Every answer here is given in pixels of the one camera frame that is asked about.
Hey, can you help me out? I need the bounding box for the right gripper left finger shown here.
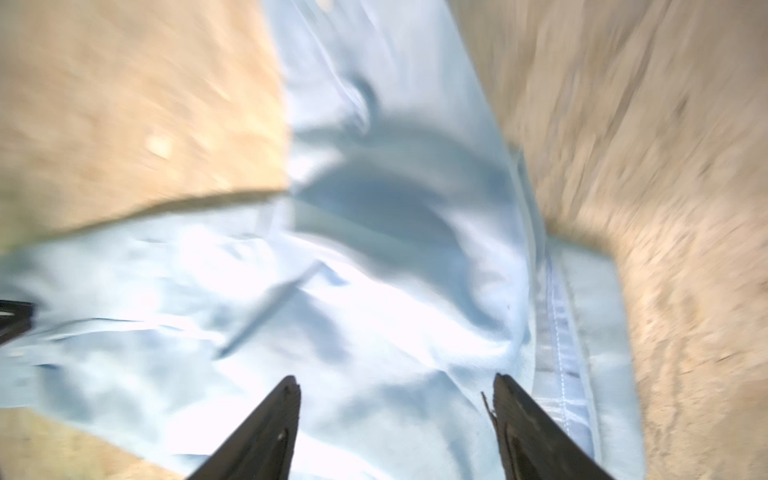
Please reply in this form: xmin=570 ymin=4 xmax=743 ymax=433
xmin=189 ymin=376 xmax=301 ymax=480

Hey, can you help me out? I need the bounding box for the light blue long sleeve shirt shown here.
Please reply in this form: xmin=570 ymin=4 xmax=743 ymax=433
xmin=1 ymin=1 xmax=646 ymax=479

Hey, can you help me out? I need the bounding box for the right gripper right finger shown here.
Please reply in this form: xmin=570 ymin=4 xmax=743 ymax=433
xmin=486 ymin=374 xmax=612 ymax=480

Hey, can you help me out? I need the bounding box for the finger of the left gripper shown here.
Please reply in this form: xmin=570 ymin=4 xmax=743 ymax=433
xmin=0 ymin=300 xmax=35 ymax=345

